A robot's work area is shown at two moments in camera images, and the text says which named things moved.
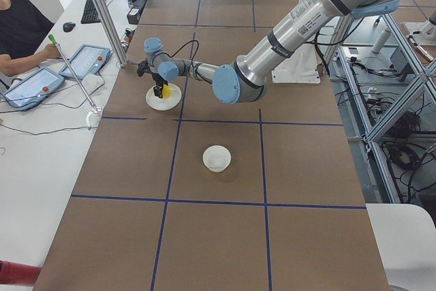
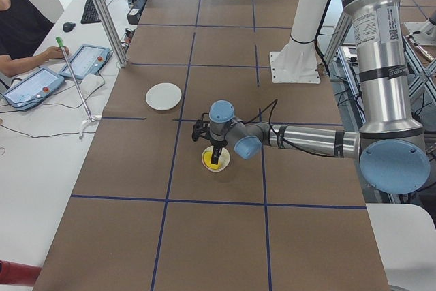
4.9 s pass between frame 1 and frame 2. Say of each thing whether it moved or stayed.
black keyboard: stayed
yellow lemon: moved
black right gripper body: moved
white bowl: stayed
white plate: stayed
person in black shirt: stayed
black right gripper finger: moved
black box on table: stayed
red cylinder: stayed
